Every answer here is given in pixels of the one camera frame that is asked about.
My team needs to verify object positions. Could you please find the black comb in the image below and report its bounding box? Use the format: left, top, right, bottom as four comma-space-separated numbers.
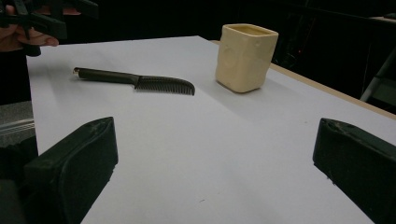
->
72, 66, 196, 96

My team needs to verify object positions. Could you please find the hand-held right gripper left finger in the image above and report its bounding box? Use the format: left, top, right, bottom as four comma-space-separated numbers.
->
21, 116, 120, 224

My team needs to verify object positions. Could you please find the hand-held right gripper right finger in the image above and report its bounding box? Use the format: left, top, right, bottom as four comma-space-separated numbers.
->
312, 118, 396, 224

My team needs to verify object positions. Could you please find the metal floor rail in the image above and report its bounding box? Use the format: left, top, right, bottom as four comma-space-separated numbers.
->
0, 119, 35, 135

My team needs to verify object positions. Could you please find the wooden table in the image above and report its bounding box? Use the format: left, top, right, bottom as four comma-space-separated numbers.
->
210, 39, 396, 121

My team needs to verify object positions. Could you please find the white table mat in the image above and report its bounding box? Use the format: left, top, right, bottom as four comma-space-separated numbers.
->
26, 35, 396, 224

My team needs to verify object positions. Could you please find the cream square cup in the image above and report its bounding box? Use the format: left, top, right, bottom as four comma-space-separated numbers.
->
215, 22, 280, 94

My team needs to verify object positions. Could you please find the grey metal stand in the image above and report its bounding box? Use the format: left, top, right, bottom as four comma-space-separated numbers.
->
360, 46, 396, 107

